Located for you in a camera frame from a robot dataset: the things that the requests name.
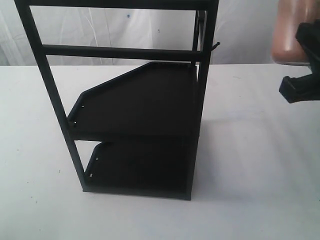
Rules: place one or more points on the black metal shelf rack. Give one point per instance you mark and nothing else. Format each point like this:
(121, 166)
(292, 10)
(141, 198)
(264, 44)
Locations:
(136, 134)

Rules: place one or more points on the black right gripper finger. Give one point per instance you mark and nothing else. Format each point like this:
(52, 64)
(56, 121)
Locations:
(308, 36)
(300, 89)

